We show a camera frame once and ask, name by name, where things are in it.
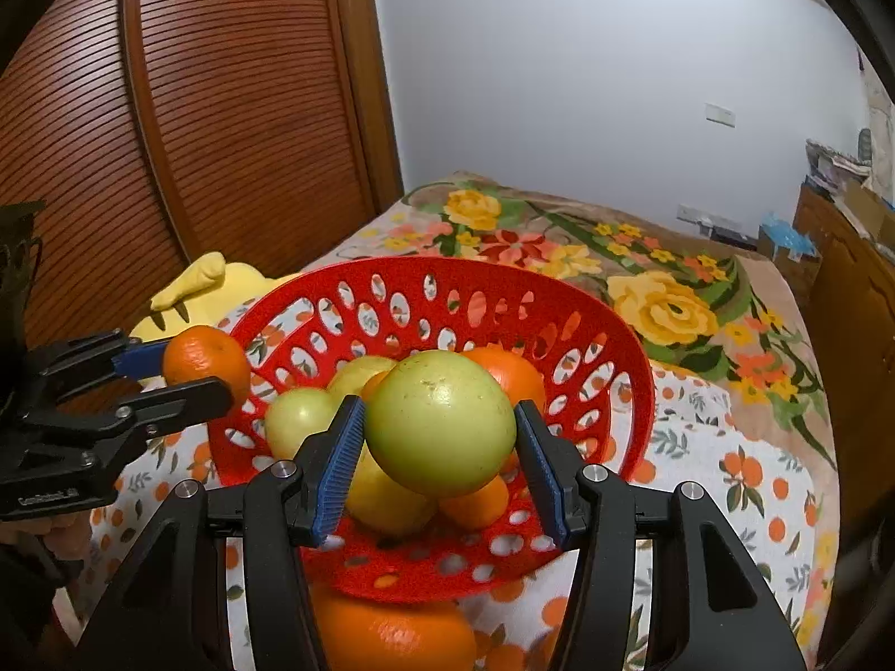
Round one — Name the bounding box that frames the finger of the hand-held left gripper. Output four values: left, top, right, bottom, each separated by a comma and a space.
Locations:
31, 330, 172, 403
28, 377, 235, 466

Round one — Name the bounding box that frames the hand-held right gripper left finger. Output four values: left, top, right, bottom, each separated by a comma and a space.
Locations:
77, 395, 368, 671

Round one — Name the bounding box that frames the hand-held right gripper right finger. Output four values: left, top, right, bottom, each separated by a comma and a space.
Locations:
514, 401, 808, 671

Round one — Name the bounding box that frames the green apple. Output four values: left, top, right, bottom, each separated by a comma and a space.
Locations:
264, 388, 345, 462
365, 349, 519, 497
327, 355, 399, 403

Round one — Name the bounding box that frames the yellow-green apple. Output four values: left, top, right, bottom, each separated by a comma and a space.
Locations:
342, 443, 440, 539

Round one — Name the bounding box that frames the red perforated plastic basket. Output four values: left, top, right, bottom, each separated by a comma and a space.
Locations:
208, 256, 657, 603

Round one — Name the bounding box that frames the person's left hand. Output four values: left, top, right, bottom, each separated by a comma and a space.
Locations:
0, 512, 92, 553

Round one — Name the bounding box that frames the yellow plush toy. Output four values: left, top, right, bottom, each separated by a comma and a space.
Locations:
129, 252, 302, 347

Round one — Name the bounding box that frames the large orange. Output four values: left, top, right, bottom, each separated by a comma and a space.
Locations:
311, 583, 478, 671
461, 347, 548, 427

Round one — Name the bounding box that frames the white orange-print cloth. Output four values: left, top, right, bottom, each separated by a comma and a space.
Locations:
70, 286, 840, 671

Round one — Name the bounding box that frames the floral blanket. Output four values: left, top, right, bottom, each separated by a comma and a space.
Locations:
300, 171, 840, 671

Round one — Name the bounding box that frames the louvered wooden wardrobe door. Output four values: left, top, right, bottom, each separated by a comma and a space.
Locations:
0, 0, 405, 393

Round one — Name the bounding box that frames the box with blue bag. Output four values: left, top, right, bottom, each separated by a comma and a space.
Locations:
759, 211, 822, 275

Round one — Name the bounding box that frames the wooden cabinet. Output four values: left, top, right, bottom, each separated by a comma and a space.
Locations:
793, 185, 895, 644

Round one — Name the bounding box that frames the cardboard box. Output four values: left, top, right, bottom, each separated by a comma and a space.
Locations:
842, 182, 895, 253

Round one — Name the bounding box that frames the stack of papers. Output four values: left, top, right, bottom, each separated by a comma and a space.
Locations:
804, 138, 872, 193

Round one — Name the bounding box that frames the patterned curtain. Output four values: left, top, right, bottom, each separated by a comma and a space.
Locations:
856, 49, 895, 183

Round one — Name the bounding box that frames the white wall socket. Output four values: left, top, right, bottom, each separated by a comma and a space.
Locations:
677, 202, 746, 239

